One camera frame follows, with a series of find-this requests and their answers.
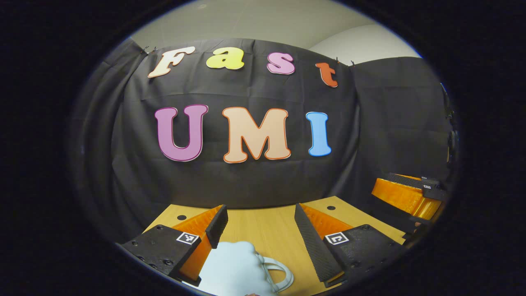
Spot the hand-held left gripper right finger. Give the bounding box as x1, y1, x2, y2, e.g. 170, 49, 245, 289
293, 202, 406, 289

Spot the black backdrop cloth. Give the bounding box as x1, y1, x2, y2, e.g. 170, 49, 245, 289
72, 38, 457, 243

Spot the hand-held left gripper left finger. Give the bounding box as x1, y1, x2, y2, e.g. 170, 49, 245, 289
116, 204, 229, 288

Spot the light blue suitcase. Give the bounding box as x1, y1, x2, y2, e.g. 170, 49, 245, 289
182, 240, 295, 296

